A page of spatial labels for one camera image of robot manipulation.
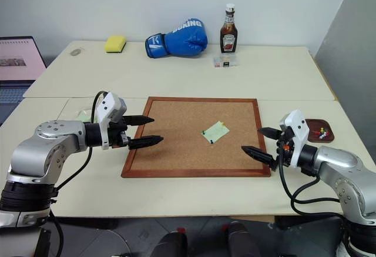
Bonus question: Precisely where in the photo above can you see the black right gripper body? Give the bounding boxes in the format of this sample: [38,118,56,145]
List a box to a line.
[274,129,295,172]

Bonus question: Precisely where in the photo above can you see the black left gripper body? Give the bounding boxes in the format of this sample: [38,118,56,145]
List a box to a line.
[107,114,132,149]

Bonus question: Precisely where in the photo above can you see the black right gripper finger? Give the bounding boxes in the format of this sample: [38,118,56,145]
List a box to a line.
[241,145,278,171]
[257,126,283,141]

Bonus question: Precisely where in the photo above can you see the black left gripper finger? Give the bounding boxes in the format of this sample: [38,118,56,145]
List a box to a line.
[127,135,165,151]
[122,115,156,126]

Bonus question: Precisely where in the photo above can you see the wood-framed cork board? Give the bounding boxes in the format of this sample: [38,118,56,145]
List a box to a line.
[120,96,272,179]

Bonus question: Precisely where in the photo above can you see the green sticky note pad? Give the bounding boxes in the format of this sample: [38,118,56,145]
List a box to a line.
[74,108,99,123]

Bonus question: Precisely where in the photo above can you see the green paper note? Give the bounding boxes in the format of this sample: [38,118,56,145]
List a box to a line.
[200,121,231,145]

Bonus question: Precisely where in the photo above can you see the brown wooden tray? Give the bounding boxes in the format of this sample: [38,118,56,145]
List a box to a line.
[304,118,336,143]

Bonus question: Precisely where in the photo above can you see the yellow green sponge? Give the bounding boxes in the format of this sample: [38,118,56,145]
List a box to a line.
[105,35,127,54]

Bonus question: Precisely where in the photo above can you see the small clear plastic box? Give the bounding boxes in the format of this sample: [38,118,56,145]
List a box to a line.
[213,55,240,69]

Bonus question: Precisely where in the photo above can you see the dark rounded shape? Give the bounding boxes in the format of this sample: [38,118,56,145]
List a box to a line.
[150,228,189,257]
[224,221,263,257]

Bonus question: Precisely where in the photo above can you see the blue boxing glove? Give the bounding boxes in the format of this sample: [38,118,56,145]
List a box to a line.
[145,18,209,59]

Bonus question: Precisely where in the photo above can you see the glass ketchup bottle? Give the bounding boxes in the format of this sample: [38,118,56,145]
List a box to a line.
[219,3,239,55]

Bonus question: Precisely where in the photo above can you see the open laptop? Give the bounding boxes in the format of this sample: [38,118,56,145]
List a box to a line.
[0,35,48,105]

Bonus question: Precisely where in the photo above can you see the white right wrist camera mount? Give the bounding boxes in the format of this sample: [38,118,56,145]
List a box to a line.
[278,109,310,168]

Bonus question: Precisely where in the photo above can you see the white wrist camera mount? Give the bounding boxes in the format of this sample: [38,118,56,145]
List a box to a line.
[96,91,128,151]
[278,109,310,168]

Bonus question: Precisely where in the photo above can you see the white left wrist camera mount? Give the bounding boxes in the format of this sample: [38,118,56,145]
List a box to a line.
[96,91,128,151]

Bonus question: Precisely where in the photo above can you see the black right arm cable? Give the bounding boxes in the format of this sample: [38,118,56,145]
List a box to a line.
[277,147,347,219]

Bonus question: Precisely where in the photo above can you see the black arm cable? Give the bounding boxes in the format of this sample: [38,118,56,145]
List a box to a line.
[54,91,108,192]
[277,147,347,219]

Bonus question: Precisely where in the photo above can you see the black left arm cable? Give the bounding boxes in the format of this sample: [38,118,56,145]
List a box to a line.
[54,91,108,192]

